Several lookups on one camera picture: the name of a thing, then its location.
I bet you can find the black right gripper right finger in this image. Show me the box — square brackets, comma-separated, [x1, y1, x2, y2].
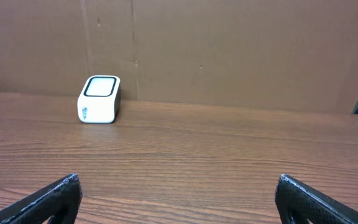
[275, 174, 358, 224]

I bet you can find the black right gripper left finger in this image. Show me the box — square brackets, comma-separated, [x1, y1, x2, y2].
[0, 173, 82, 224]

